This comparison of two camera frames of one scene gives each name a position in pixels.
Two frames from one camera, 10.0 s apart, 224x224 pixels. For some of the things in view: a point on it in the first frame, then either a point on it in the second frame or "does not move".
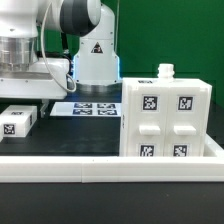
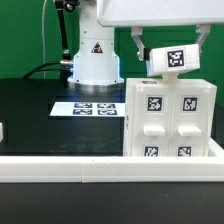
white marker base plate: x=88 y=109 does not move
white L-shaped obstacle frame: x=116 y=169 does not move
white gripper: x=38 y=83 → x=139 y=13
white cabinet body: x=164 y=116 does not move
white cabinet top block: x=17 y=120 → x=169 y=61
